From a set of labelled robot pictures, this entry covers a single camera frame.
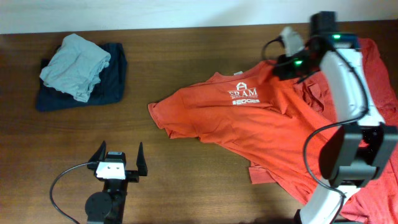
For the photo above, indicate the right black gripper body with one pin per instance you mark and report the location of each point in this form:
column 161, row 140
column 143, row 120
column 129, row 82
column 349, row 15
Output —
column 298, row 65

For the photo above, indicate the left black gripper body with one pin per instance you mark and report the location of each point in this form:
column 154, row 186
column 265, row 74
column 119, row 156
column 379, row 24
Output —
column 116, row 185

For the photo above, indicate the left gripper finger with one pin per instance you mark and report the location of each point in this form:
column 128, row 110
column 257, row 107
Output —
column 99, row 155
column 140, row 161

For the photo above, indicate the orange printed t-shirt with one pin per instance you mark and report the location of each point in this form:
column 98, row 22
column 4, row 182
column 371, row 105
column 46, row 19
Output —
column 259, row 117

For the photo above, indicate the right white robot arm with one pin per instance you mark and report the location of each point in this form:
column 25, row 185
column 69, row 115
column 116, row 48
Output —
column 359, row 150

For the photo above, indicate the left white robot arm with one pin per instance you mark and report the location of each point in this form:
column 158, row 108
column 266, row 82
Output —
column 107, row 206

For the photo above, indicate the folded navy garment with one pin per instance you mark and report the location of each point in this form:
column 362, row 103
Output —
column 109, row 90

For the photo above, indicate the folded grey t-shirt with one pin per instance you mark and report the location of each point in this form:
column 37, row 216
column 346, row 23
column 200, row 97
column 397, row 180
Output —
column 75, row 67

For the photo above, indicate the red t-shirt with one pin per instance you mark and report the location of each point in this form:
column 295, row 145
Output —
column 359, row 150

